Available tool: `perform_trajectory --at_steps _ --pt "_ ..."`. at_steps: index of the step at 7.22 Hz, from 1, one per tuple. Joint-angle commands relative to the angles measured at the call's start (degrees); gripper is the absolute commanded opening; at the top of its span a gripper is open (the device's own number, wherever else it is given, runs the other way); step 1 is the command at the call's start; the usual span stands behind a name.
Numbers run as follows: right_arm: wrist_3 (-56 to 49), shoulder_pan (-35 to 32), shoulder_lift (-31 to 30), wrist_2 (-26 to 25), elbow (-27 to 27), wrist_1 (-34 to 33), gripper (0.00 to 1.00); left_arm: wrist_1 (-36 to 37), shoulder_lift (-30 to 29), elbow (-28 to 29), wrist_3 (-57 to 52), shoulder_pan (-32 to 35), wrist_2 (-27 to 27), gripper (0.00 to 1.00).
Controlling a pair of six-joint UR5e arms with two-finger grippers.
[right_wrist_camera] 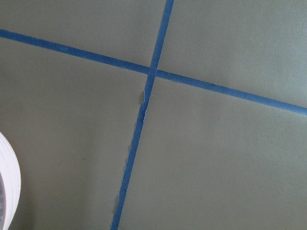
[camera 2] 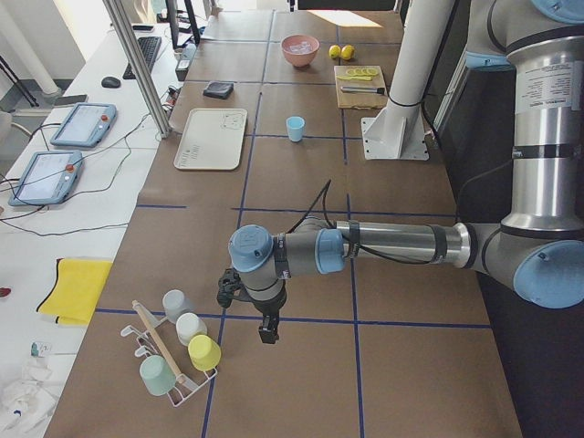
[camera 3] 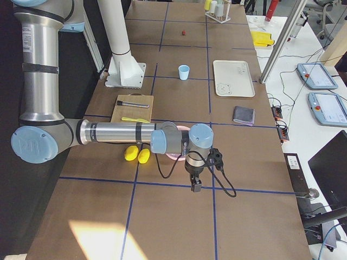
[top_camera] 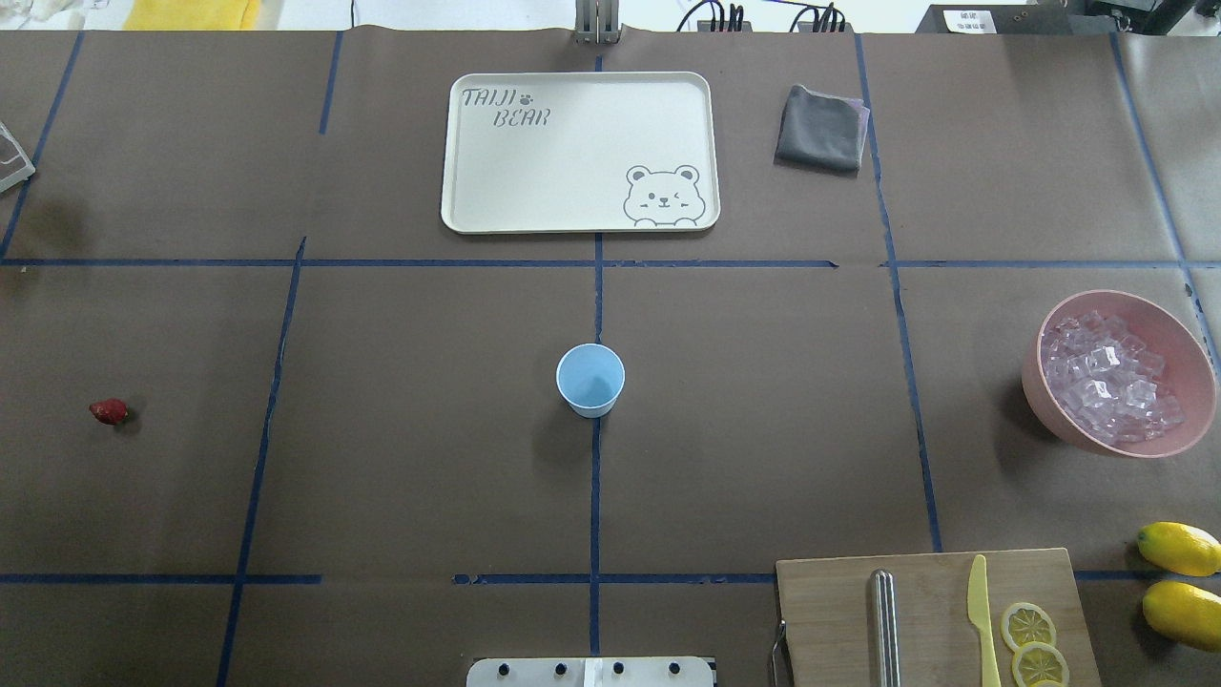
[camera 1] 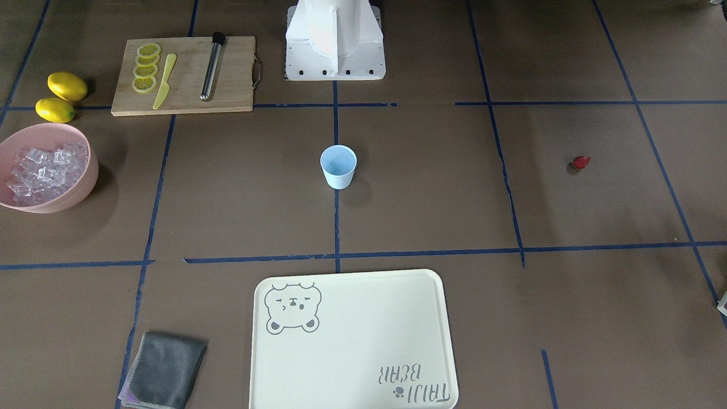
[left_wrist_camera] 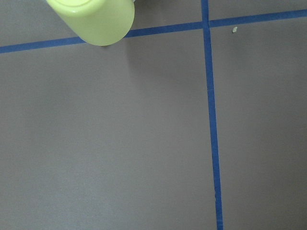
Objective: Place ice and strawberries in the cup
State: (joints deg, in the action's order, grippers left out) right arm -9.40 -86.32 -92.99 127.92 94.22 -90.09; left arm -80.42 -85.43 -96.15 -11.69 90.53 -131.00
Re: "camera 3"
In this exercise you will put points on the blue teach pendant far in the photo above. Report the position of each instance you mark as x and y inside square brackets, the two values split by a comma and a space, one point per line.
[316, 77]

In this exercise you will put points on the yellow lemon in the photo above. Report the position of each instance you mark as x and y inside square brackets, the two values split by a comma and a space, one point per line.
[144, 156]
[131, 153]

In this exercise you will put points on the yellow cloth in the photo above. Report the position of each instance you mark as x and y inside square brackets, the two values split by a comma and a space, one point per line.
[262, 39]

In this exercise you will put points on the grey folded cloth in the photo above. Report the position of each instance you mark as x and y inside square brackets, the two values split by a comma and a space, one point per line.
[244, 115]

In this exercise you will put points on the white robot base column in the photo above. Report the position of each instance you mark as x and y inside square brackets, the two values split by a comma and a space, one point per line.
[124, 71]

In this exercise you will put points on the pink bowl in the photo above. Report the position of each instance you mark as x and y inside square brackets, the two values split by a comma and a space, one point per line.
[174, 156]

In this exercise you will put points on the orange black adapter box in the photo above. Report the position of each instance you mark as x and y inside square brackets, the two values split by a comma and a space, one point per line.
[277, 112]

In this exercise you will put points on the grey cup on rack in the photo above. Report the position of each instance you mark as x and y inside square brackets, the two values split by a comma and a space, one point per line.
[213, 6]

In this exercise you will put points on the blue teach pendant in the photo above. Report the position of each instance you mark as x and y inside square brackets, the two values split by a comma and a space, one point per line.
[316, 77]
[328, 109]

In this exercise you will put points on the white wire cup rack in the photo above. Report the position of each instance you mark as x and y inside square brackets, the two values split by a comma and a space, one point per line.
[225, 18]

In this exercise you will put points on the yellow cup on rack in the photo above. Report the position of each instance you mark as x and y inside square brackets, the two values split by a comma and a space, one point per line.
[207, 5]

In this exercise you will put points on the white cup on rack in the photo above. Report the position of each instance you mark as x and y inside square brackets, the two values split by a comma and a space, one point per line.
[219, 10]

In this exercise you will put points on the black monitor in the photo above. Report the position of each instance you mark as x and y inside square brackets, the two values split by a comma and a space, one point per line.
[328, 167]

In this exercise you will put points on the light blue plastic cup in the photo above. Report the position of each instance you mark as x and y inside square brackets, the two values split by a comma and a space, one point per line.
[183, 71]

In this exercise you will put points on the yellow lemon right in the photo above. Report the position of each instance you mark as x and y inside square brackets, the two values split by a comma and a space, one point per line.
[144, 156]

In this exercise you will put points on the cream bear serving tray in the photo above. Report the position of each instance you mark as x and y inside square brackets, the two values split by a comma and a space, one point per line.
[233, 79]

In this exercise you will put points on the yellow lemon left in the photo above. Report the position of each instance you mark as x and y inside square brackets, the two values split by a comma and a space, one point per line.
[131, 153]

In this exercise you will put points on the aluminium frame post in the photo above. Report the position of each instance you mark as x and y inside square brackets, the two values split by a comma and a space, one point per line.
[285, 33]

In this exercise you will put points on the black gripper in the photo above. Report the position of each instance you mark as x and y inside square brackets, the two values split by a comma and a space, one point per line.
[194, 171]

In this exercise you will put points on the black metal stirring tube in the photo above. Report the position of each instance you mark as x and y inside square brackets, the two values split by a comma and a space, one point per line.
[131, 104]

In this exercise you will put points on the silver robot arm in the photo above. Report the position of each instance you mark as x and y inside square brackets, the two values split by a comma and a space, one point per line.
[44, 132]

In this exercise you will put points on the wooden cutting board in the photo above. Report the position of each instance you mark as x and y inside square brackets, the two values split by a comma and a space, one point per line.
[130, 111]

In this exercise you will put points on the blue teach pendant near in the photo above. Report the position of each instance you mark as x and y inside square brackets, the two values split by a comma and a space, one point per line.
[328, 109]

